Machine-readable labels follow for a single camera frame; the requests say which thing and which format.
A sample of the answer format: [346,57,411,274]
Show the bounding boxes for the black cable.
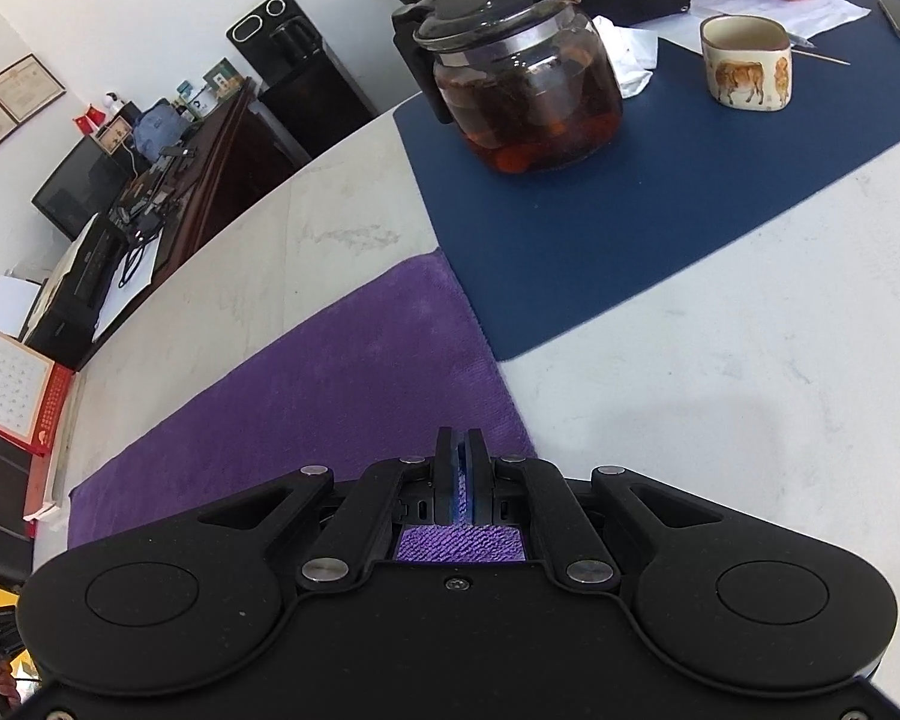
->
[120,236,158,290]

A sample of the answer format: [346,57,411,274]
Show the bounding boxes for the small framed certificate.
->
[0,54,67,125]

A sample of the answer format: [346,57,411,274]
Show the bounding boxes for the dark wooden desk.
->
[75,75,312,372]

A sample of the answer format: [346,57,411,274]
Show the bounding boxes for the red-covered book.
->
[22,371,83,522]

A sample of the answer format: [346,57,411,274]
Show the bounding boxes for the black kettle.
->
[270,19,320,61]

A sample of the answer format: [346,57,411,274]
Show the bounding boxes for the black computer monitor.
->
[31,136,132,241]

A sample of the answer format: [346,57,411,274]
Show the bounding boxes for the white paper form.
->
[686,0,871,57]

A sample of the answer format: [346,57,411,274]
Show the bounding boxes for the black and grey printer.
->
[0,420,38,586]

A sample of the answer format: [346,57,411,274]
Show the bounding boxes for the white jar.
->
[178,79,215,119]

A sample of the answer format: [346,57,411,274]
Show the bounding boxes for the white paper sheet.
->
[92,236,167,342]

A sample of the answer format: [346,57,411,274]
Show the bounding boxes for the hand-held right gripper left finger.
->
[195,427,464,590]

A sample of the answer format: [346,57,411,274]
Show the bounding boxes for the red desk calendar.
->
[0,316,74,457]

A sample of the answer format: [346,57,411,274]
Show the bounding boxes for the purple towel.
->
[67,247,537,563]

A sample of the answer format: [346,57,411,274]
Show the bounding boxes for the black water dispenser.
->
[225,0,380,162]

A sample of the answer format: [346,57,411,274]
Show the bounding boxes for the small wooden frame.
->
[96,118,136,155]

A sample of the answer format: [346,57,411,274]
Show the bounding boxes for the white tissue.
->
[592,15,659,100]

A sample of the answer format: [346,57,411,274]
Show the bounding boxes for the glass teapot with black lid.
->
[390,0,623,175]

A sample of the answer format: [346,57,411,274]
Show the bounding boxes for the white printer tray paper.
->
[0,274,53,342]

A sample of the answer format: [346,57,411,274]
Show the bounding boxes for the beige cup with animal print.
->
[700,15,796,112]

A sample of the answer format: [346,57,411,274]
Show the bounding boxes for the green tea box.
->
[204,58,242,97]

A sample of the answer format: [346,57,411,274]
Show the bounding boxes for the black desktop printer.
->
[26,214,132,372]

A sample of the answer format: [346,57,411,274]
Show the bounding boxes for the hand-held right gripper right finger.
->
[466,427,725,592]

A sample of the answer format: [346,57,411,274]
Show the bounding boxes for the dark blue desk mat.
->
[392,0,900,362]

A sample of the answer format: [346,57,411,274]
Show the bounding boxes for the blue bag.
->
[133,101,188,158]

